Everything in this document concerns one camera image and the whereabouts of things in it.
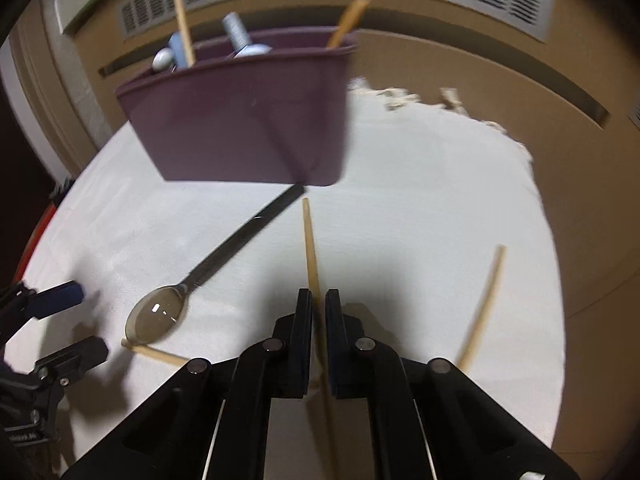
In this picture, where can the blue plastic spoon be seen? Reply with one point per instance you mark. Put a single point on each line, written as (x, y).
(176, 50)

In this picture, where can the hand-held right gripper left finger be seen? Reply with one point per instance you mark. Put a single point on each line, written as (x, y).
(302, 340)

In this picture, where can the black shoe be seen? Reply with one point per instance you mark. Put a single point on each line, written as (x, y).
(60, 190)

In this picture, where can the wooden spoon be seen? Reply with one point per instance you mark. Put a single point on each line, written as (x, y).
(347, 20)

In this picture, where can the purple plastic utensil box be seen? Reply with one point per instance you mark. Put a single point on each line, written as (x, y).
(240, 120)

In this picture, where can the white ball-tipped utensil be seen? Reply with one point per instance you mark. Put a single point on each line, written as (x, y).
(161, 59)

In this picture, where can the cream tablecloth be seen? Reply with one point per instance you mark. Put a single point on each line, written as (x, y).
(425, 220)

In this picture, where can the wooden door frame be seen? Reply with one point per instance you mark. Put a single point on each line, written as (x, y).
(60, 110)

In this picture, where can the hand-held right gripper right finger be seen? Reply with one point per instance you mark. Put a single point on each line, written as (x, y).
(334, 345)

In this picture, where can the red door mat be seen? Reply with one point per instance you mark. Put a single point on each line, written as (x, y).
(37, 235)

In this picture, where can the wooden chopstick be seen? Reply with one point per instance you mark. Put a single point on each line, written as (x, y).
(182, 20)
(310, 250)
(165, 356)
(487, 295)

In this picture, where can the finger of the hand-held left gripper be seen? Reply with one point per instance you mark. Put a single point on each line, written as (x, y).
(62, 296)
(80, 355)

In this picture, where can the white plastic spoon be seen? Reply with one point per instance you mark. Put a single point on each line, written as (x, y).
(235, 30)

